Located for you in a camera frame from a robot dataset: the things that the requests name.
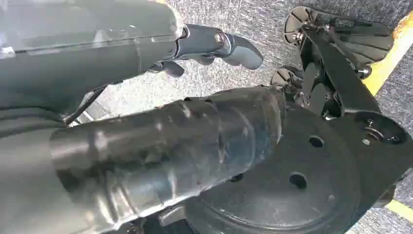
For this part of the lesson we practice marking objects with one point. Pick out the black robot foot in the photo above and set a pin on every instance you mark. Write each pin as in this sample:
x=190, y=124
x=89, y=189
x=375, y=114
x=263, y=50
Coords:
x=309, y=168

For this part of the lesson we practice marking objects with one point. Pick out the yellow floor tape strip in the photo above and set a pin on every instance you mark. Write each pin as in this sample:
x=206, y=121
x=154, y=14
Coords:
x=401, y=210
x=390, y=58

